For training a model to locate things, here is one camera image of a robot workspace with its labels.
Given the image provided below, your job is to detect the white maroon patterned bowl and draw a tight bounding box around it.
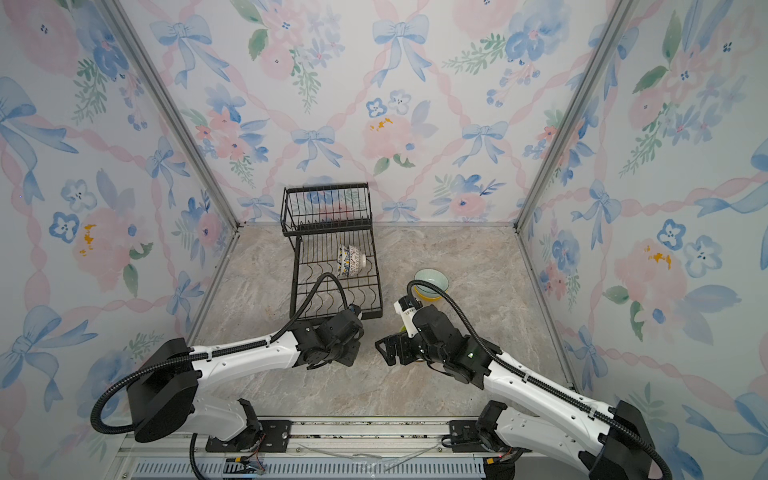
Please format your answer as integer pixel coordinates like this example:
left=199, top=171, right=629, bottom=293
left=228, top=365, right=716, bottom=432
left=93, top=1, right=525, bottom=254
left=349, top=247, right=367, bottom=276

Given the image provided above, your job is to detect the blue yellow patterned bowl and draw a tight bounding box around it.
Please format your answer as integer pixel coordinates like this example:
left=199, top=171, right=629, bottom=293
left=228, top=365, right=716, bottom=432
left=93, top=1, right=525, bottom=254
left=337, top=245, right=359, bottom=277

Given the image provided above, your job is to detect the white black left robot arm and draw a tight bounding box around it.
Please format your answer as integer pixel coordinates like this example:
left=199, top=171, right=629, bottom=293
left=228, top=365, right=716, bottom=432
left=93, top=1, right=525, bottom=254
left=126, top=305, right=364, bottom=451

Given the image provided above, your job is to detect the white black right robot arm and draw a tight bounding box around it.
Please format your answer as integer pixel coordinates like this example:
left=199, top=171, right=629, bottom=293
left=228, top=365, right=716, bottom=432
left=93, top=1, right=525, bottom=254
left=375, top=298, right=673, bottom=479

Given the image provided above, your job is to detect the teal striped bowl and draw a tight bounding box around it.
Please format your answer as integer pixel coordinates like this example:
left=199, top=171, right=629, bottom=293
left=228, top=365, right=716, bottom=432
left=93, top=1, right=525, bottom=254
left=414, top=268, right=450, bottom=295

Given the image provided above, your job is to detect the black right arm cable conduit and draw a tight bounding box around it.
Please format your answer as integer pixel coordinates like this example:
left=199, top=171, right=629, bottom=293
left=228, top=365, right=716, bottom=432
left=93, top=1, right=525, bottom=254
left=406, top=279, right=673, bottom=480

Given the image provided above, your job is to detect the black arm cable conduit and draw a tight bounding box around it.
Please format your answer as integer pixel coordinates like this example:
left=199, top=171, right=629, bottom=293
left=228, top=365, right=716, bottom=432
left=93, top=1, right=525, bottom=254
left=406, top=279, right=673, bottom=480
left=89, top=272, right=352, bottom=436

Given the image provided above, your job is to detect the black wire dish rack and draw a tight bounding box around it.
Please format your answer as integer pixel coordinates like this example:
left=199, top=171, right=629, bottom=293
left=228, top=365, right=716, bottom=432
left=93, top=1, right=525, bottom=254
left=280, top=183, right=383, bottom=322

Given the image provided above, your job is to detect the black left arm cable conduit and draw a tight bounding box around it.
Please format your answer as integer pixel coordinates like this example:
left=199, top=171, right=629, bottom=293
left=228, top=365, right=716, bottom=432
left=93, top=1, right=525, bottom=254
left=89, top=272, right=352, bottom=436

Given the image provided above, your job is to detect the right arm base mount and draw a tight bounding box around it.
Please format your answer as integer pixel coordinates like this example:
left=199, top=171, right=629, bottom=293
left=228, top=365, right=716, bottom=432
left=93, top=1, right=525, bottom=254
left=441, top=420, right=510, bottom=453

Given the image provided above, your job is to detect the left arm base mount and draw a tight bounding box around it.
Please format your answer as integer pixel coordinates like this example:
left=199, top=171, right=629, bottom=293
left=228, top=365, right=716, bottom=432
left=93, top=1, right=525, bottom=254
left=205, top=419, right=293, bottom=453

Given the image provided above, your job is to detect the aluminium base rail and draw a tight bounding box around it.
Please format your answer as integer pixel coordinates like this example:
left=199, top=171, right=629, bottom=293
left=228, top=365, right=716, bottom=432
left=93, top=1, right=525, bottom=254
left=105, top=417, right=587, bottom=479

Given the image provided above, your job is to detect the aluminium corner post left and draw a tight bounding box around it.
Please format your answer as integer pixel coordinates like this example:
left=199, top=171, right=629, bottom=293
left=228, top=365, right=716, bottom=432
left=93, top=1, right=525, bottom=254
left=96, top=0, right=240, bottom=231

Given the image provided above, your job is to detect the aluminium corner post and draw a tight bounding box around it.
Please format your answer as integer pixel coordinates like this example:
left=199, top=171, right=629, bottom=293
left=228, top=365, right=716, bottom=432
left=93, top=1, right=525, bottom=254
left=514, top=0, right=637, bottom=235
left=96, top=0, right=240, bottom=231

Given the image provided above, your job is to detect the aluminium corner post right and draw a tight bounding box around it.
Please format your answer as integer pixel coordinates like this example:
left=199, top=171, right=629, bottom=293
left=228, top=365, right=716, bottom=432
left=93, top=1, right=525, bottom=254
left=514, top=0, right=637, bottom=235

